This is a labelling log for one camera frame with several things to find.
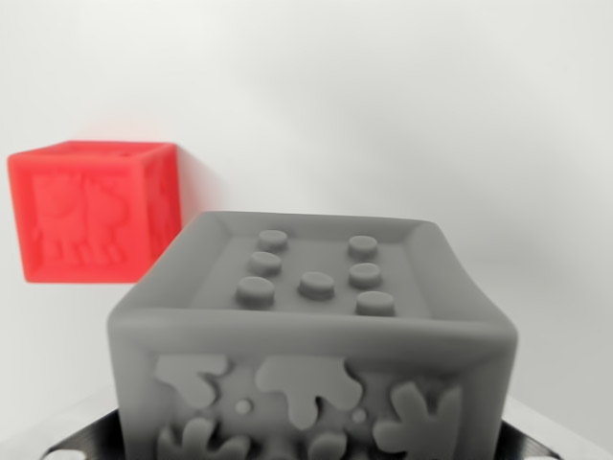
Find red embossed soft cube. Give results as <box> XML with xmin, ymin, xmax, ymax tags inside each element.
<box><xmin>6</xmin><ymin>139</ymin><xmax>183</xmax><ymax>286</ymax></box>

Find grey embossed soft cube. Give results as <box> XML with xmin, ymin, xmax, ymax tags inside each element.
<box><xmin>105</xmin><ymin>210</ymin><xmax>520</xmax><ymax>460</ymax></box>

